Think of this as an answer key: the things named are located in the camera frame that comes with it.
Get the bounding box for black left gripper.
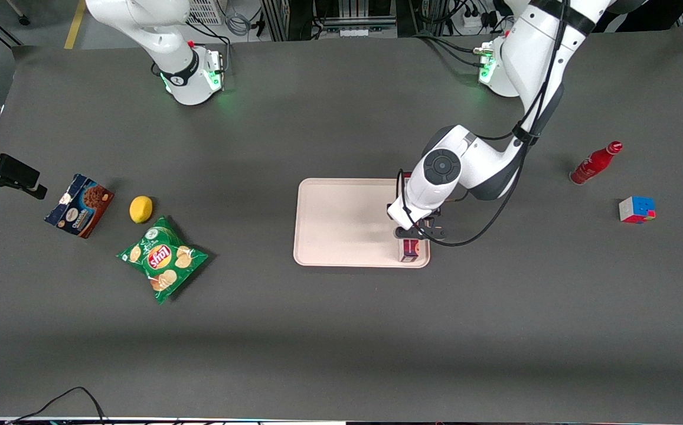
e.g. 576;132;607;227
394;223;447;253

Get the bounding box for red cookie box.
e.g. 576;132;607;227
399;238;423;263

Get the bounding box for pale pink plastic tray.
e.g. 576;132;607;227
293;178;432;269

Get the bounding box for white perforated box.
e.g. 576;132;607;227
185;0;227;26

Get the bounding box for blue brown cookie box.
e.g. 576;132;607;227
44;174;115;239

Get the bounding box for red soda bottle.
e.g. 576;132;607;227
570;140;624;186

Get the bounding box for colourful puzzle cube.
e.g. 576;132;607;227
619;196;657;224

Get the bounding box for white power strip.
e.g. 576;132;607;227
461;9;498;31

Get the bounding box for green chips bag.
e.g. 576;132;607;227
116;216;210;305

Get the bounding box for yellow lemon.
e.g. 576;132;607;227
129;195;154;224

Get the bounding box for yellow floor tape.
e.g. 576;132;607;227
64;0;86;50

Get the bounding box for black left base cables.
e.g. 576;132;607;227
411;34;489;68

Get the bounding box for black base cables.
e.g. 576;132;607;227
411;34;489;68
151;21;233;80

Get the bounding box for black metal rack frame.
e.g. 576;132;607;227
262;0;398;42

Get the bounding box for grey coiled cable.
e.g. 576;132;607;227
223;0;254;37

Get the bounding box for black right base cables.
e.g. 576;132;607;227
151;21;233;80

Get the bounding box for thin black floor cable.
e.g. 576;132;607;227
5;387;109;425

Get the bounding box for black camera on stand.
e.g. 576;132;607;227
0;100;48;204

